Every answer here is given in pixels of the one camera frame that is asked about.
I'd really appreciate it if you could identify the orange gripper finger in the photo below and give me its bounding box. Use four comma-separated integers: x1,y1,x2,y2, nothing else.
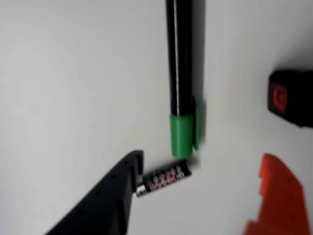
243,153,313,235

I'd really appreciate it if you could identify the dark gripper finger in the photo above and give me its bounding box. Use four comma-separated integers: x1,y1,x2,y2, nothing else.
45,150,144,235

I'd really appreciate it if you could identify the green capped black marker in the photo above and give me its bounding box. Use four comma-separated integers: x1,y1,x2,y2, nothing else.
165,0,199,159

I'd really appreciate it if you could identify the black AAA battery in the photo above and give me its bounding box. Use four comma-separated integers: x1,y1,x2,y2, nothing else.
135,159,193,198

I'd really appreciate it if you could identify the black ring-shaped counter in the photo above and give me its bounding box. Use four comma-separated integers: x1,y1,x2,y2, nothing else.
268,70,313,128

